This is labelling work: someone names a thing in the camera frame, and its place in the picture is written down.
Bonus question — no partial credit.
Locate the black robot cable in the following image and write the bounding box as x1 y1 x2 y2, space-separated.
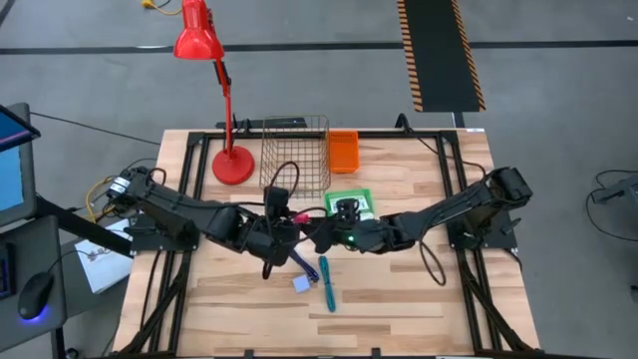
417 237 449 289

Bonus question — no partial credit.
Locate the teal braided cable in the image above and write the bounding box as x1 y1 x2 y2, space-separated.
317 254 338 314

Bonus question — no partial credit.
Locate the blue and white small tool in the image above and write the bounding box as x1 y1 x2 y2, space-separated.
288 248 321 284

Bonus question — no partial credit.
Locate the grey desk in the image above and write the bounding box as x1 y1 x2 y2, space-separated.
0 213 69 359

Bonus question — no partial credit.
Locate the black computer mouse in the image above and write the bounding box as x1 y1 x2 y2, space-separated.
17 271 55 320

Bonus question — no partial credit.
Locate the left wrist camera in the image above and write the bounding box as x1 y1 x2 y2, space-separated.
263 186 291 216

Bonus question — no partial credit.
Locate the black table frame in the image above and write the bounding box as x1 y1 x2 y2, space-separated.
114 127 537 359

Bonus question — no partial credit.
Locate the green acer box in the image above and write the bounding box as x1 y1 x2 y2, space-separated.
329 194 374 220

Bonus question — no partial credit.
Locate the yellow cable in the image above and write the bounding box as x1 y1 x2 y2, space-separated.
85 174 120 224

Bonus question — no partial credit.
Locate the metal wire basket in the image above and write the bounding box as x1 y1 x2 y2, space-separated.
258 114 333 200

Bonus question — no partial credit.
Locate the orange plastic bin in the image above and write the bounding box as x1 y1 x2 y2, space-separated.
327 130 361 175

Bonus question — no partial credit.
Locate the green plastic basket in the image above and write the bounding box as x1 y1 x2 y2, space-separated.
323 187 376 222

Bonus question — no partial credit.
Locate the red desk lamp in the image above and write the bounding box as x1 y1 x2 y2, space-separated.
172 0 256 186

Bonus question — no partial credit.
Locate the white paper box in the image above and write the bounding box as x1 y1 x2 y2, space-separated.
74 218 136 295

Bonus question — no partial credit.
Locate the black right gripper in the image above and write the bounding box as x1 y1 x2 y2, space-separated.
313 218 395 254

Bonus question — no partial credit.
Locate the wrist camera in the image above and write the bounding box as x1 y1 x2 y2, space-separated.
263 186 291 216
336 197 361 223

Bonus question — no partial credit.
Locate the black striped floor mat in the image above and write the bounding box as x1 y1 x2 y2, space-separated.
397 0 487 114

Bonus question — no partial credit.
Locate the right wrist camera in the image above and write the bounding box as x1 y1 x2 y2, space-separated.
336 197 361 223

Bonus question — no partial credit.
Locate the computer monitor blue screen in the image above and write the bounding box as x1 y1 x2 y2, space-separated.
0 102 42 229

